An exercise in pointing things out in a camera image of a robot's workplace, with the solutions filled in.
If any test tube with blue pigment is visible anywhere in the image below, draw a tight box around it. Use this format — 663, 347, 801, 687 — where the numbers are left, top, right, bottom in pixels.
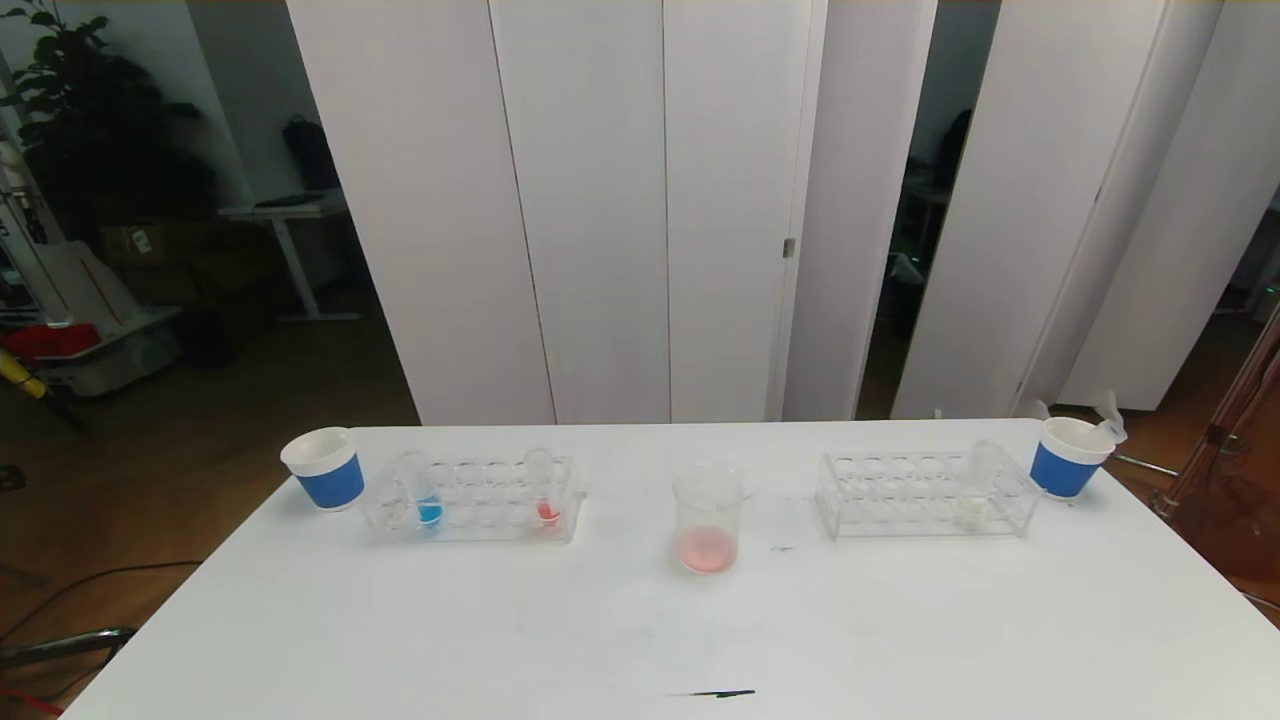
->
398, 450, 445, 529

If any test tube with red pigment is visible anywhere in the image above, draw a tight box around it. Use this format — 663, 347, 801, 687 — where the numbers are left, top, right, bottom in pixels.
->
1095, 390, 1130, 446
524, 447, 563, 527

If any clear glass beaker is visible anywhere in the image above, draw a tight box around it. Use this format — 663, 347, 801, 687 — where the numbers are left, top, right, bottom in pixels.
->
672, 462, 753, 575

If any clear acrylic test tube rack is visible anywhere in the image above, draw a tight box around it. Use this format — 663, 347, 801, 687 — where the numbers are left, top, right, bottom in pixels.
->
815, 450, 1043, 541
360, 455, 588, 545

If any test tube with white pigment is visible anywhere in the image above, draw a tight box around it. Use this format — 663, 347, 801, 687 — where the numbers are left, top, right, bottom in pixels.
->
957, 441, 1003, 526

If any white partition panel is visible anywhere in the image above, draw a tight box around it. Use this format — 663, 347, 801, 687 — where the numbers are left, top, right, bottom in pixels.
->
488, 0, 671, 424
286, 0, 556, 426
783, 0, 939, 421
1058, 0, 1280, 413
662, 0, 829, 424
892, 0, 1169, 419

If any blue white paper cup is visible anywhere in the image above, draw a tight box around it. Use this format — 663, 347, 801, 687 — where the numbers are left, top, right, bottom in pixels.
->
281, 427, 367, 512
1029, 417, 1116, 500

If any white office desk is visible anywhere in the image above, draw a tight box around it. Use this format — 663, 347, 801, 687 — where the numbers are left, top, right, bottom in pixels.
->
218, 192, 361, 323

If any black backpack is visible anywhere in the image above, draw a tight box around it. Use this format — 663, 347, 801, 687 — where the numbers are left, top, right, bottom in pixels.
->
283, 115, 341, 193

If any brown cardboard box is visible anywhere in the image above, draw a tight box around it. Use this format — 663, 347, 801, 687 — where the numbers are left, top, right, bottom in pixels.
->
100, 222, 201, 271

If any white floor machine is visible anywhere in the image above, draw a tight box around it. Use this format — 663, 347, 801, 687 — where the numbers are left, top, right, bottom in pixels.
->
0, 240, 183, 398

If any dark green potted plant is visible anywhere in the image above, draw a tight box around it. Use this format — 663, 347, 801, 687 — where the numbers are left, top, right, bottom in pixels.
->
0, 0, 216, 241

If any metal chair leg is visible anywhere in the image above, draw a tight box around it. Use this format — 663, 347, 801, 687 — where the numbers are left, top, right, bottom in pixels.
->
0, 627, 136, 666

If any black floor cable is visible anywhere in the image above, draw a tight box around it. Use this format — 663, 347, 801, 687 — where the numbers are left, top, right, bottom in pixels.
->
0, 560, 201, 641

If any yellow tool handle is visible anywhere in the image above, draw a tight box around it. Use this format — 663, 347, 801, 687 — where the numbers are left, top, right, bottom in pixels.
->
0, 348, 46, 399

